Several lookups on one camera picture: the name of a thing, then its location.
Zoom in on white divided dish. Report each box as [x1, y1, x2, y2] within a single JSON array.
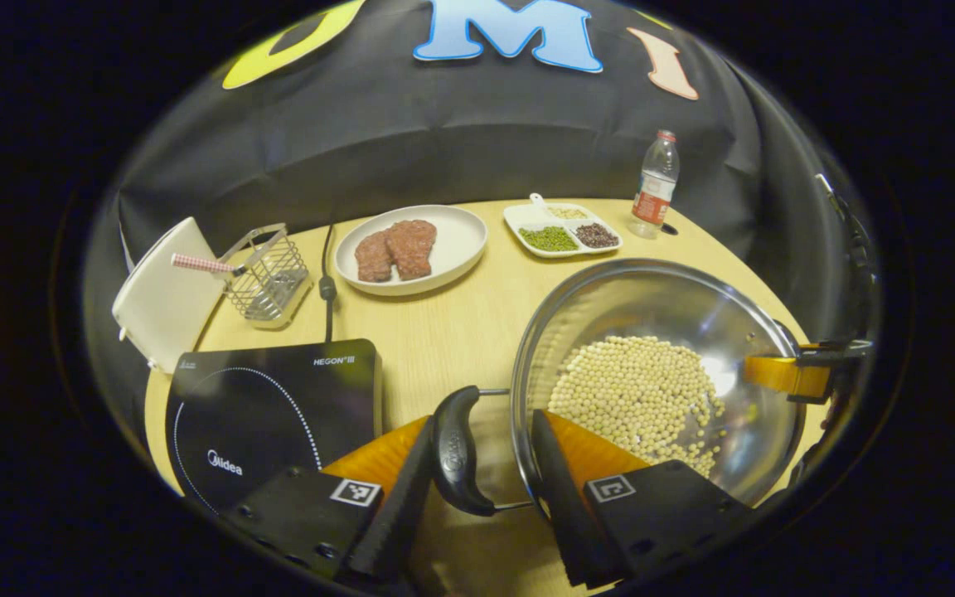
[[502, 193, 623, 259]]

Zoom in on clear plastic water bottle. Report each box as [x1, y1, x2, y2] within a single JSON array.
[[629, 129, 681, 240]]

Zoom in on metal wire basket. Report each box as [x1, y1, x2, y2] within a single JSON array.
[[221, 222, 314, 331]]

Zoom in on red checked handle utensil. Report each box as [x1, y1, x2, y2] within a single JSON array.
[[171, 253, 245, 276]]

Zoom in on white toaster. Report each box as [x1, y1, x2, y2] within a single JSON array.
[[111, 217, 225, 374]]

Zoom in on pile of dark beans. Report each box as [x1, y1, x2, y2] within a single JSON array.
[[574, 222, 620, 250]]

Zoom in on pile of green mung beans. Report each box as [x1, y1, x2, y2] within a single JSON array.
[[519, 226, 579, 252]]

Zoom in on white round plate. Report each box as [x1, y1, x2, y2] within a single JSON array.
[[334, 205, 488, 297]]

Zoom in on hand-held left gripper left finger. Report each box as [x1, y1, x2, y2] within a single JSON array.
[[221, 415, 437, 585]]

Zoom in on black power cable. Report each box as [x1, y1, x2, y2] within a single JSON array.
[[318, 222, 339, 342]]

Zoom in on stainless steel pot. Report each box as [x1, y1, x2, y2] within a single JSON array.
[[432, 259, 810, 519]]

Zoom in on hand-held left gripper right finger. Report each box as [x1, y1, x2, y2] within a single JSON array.
[[530, 409, 756, 590]]

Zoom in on black induction cooktop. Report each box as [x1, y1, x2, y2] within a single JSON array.
[[165, 338, 385, 517]]

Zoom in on pile of soybeans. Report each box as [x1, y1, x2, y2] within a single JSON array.
[[548, 336, 727, 480]]

